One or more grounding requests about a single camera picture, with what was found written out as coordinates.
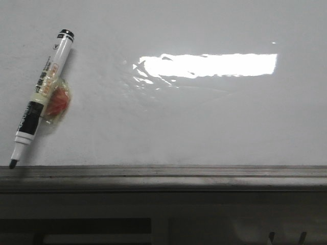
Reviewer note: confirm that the white glossy whiteboard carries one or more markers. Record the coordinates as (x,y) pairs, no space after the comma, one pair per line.
(171,82)

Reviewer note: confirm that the red magnet under tape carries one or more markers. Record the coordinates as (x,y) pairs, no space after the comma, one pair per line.
(58,106)

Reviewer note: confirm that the grey metal whiteboard tray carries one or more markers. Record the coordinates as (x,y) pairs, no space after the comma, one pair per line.
(162,178)

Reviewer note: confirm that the white black whiteboard marker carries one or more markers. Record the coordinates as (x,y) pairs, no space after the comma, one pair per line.
(36,107)

